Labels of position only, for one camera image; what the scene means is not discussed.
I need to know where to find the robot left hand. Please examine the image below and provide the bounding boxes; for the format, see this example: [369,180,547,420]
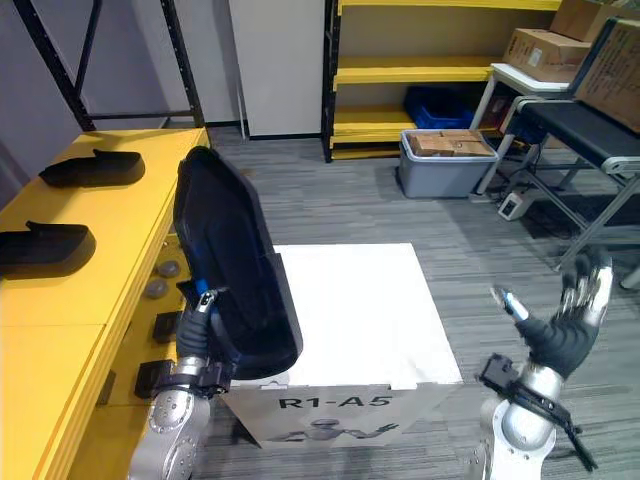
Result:
[174,286,230,362]

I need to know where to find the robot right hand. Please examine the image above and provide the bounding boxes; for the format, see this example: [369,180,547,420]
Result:
[491,248,614,381]

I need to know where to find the large black plastic housing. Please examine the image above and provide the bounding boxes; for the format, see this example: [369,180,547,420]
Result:
[172,146,304,380]

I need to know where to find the yellow shelf board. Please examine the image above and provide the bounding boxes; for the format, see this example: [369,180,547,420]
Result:
[0,127,211,480]

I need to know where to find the white power strip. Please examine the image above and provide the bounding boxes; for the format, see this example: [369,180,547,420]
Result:
[497,193,534,220]

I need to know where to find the white cardboard box R1-A5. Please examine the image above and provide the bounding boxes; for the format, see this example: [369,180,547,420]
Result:
[221,242,464,450]

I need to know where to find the black sole-shaped plastic housing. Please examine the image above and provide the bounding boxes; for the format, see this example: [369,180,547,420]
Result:
[0,220,97,279]
[38,148,147,189]

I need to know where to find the black conveyor belt table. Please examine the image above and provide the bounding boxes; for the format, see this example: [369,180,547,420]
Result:
[497,94,640,291]

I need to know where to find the grey plastic bin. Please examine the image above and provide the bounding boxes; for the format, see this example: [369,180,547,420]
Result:
[398,129,501,200]

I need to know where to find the brown cardboard pieces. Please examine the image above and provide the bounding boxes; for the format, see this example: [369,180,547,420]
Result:
[409,130,493,158]

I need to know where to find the white small table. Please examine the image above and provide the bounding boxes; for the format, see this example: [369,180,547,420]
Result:
[469,62,576,197]

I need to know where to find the blue plastic crate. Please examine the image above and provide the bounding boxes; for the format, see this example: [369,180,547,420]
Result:
[403,86,476,131]

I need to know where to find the large printed cardboard box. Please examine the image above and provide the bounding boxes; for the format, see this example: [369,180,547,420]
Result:
[572,16,640,134]

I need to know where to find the brown cardboard box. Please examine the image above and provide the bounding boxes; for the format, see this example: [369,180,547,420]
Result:
[549,0,640,43]
[501,27,594,84]

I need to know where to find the white cabinet panel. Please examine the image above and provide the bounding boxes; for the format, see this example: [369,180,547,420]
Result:
[228,0,326,138]

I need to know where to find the yellow shelving rack black posts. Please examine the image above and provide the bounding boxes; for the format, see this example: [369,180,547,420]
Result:
[322,0,564,164]

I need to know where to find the black shelf bracket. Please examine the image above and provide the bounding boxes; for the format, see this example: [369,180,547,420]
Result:
[152,310,185,344]
[134,359,176,400]

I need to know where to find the black metal rack frame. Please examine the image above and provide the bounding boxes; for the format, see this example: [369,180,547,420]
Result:
[12,0,207,133]

